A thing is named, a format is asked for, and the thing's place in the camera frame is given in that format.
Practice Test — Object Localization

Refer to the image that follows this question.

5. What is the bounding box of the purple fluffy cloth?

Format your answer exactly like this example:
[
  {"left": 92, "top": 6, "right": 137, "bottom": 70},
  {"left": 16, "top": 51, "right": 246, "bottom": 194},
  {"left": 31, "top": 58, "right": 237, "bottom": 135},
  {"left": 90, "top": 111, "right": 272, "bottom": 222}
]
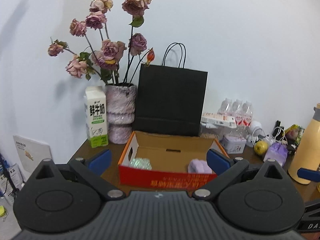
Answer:
[{"left": 188, "top": 159, "right": 213, "bottom": 174}]

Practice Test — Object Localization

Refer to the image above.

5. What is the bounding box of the cream thermos jug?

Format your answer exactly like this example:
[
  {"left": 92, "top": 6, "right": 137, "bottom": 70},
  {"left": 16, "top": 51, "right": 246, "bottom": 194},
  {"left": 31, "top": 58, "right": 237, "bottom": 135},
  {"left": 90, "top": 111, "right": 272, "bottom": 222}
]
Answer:
[{"left": 287, "top": 103, "right": 319, "bottom": 185}]

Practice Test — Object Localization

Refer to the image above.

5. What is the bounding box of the lilac floral tin box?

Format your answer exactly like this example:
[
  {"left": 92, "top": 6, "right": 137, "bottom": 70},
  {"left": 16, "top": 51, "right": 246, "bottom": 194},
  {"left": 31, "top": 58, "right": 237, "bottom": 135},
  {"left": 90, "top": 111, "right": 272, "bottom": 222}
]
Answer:
[{"left": 220, "top": 134, "right": 247, "bottom": 154}]

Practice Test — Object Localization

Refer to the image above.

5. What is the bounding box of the clear seed storage jar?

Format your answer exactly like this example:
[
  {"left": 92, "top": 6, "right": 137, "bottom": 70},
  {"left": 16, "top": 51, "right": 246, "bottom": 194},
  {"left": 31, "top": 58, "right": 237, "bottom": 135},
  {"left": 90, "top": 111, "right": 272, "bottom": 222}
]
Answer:
[{"left": 199, "top": 123, "right": 236, "bottom": 140}]

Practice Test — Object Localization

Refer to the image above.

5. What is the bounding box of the purple tissue pack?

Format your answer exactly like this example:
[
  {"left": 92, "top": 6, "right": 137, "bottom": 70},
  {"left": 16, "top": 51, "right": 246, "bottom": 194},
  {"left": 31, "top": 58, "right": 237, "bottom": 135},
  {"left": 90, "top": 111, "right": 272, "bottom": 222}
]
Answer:
[{"left": 264, "top": 142, "right": 288, "bottom": 167}]

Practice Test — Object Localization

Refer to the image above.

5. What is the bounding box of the iridescent green packet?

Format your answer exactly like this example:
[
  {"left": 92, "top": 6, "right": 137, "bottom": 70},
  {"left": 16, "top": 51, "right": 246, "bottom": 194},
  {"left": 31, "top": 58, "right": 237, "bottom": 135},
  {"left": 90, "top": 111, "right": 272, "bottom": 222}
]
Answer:
[{"left": 129, "top": 158, "right": 152, "bottom": 170}]

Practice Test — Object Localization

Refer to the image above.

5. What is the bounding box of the white flat carton box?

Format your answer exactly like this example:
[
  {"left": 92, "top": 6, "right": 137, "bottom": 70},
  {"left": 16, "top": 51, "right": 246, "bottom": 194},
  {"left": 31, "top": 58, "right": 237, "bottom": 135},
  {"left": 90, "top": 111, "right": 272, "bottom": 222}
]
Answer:
[{"left": 201, "top": 113, "right": 237, "bottom": 129}]

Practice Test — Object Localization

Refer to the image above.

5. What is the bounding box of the yellow green apple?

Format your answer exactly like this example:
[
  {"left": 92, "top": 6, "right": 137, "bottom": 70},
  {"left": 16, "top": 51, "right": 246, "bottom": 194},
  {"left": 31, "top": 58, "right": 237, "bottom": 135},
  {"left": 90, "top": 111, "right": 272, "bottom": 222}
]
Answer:
[{"left": 253, "top": 141, "right": 268, "bottom": 156}]

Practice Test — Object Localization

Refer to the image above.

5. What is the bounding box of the colourful snack packet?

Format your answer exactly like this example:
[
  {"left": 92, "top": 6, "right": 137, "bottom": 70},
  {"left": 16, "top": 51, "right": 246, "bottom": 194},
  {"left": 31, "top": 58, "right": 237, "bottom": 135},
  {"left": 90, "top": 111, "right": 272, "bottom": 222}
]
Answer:
[{"left": 285, "top": 124, "right": 305, "bottom": 146}]

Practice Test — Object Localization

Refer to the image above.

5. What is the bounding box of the white small desk fan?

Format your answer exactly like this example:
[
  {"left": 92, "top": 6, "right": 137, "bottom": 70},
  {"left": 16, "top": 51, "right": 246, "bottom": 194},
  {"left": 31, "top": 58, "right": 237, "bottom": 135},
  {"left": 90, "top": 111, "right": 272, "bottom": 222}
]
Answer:
[{"left": 246, "top": 120, "right": 262, "bottom": 147}]

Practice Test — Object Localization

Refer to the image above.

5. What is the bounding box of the red cardboard box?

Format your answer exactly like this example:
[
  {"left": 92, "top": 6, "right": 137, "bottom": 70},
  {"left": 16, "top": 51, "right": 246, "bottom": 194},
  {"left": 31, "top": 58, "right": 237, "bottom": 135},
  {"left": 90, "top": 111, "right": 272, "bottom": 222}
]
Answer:
[{"left": 118, "top": 131, "right": 228, "bottom": 190}]

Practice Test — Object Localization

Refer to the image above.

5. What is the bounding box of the clear water bottle left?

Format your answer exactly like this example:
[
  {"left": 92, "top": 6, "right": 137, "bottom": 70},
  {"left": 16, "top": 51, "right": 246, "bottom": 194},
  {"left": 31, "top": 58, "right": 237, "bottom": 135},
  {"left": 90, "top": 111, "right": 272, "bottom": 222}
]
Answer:
[{"left": 217, "top": 98, "right": 232, "bottom": 115}]

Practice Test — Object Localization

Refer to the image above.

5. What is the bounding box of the clear water bottle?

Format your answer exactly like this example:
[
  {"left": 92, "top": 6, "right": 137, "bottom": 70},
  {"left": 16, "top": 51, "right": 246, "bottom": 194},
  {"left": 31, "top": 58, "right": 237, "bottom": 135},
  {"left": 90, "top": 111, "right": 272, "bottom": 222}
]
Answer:
[
  {"left": 231, "top": 99, "right": 244, "bottom": 126},
  {"left": 217, "top": 98, "right": 232, "bottom": 115},
  {"left": 242, "top": 101, "right": 253, "bottom": 127}
]

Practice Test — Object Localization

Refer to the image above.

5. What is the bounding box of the clear water bottle right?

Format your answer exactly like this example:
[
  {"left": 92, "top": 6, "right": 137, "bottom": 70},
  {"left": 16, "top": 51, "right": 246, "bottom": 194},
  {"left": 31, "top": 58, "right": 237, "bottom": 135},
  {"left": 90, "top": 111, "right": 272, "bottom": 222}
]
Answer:
[{"left": 242, "top": 101, "right": 253, "bottom": 127}]

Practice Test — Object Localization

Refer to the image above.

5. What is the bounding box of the clear water bottle middle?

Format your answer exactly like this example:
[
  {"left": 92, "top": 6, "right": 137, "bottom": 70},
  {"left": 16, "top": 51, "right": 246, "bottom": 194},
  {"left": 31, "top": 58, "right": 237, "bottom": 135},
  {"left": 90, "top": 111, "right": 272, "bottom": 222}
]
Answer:
[{"left": 231, "top": 99, "right": 244, "bottom": 126}]

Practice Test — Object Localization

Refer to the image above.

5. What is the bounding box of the black charger adapter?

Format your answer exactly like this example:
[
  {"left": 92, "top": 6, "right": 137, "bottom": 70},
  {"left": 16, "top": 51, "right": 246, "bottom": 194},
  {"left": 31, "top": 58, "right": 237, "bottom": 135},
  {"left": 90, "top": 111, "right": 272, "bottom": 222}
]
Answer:
[{"left": 273, "top": 120, "right": 281, "bottom": 131}]

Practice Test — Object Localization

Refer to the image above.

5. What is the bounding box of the white green milk carton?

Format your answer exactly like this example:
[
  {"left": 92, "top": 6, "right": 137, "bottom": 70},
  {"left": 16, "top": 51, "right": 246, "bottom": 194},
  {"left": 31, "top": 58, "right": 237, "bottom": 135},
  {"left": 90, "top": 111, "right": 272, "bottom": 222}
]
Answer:
[{"left": 84, "top": 86, "right": 108, "bottom": 148}]

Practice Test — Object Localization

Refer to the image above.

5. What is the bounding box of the white booklet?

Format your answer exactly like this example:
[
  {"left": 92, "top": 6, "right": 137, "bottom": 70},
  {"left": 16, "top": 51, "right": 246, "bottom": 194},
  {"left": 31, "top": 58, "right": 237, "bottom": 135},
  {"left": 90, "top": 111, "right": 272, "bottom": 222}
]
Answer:
[{"left": 13, "top": 135, "right": 52, "bottom": 173}]

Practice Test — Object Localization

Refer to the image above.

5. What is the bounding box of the purple mottled vase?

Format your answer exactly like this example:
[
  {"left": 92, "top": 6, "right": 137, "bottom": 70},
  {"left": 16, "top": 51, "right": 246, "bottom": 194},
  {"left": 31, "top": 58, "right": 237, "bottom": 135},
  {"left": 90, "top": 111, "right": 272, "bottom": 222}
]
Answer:
[{"left": 105, "top": 84, "right": 137, "bottom": 145}]

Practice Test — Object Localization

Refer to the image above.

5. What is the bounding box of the black paper bag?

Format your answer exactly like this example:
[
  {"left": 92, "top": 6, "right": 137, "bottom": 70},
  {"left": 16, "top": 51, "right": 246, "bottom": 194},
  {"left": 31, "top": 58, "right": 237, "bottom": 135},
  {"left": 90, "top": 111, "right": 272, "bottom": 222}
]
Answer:
[{"left": 133, "top": 42, "right": 208, "bottom": 137}]

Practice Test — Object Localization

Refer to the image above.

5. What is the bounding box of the dried rose bouquet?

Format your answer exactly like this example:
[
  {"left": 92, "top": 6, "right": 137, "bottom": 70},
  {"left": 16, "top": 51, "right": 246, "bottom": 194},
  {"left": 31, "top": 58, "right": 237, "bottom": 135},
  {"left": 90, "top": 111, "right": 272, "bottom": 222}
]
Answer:
[{"left": 47, "top": 0, "right": 155, "bottom": 87}]

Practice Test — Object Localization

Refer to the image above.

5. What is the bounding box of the white charging cable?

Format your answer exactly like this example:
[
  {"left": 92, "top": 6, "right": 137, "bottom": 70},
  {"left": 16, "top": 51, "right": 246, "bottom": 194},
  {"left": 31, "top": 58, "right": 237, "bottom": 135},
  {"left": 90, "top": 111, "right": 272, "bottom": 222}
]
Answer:
[{"left": 251, "top": 126, "right": 288, "bottom": 145}]

